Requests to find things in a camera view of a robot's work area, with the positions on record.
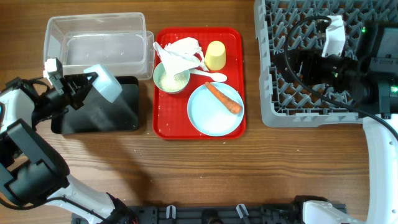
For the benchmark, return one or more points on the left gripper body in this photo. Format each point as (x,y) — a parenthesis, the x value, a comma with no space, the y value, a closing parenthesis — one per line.
(52,101)

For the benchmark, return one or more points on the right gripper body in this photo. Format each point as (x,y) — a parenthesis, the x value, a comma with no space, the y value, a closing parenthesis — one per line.
(333,71)

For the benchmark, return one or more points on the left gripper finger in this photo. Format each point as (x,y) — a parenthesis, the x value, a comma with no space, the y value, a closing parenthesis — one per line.
(81,92)
(82,79)

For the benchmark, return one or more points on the small light blue bowl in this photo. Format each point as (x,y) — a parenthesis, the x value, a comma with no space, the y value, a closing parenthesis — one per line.
(106,83)

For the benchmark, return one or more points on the orange carrot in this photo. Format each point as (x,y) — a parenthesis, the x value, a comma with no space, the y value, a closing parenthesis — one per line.
(232,106)

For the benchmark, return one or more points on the green bowl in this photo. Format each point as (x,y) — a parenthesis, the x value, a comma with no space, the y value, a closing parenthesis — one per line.
(159,70)

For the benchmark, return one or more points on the white plastic spoon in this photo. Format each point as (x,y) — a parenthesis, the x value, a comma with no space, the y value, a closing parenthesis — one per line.
(216,77)

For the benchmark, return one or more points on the yellow plastic cup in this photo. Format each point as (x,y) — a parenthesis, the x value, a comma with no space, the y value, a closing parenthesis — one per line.
(215,57)

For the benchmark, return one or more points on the white rice pile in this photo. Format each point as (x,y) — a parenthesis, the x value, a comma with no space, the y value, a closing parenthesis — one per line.
(172,83)

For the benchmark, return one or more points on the white napkin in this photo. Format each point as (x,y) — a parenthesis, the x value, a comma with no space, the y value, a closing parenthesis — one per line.
(181,55)

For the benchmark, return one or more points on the light blue plate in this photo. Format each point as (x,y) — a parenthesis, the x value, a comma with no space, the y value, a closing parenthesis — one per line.
(209,116)

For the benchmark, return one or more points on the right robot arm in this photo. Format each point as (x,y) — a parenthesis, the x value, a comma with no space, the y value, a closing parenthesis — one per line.
(368,86)

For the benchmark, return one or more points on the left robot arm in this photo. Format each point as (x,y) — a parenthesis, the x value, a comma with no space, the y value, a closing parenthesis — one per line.
(33,173)

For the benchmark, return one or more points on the black waste tray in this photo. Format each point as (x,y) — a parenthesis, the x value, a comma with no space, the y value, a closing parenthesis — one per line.
(99,115)

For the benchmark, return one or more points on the grey dishwasher rack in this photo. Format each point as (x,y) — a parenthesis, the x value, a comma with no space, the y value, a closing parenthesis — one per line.
(288,105)

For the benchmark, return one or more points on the clear plastic bin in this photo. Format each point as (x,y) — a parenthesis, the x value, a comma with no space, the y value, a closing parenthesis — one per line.
(118,41)

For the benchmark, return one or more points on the red serving tray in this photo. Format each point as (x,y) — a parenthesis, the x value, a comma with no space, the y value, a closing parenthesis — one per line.
(170,118)

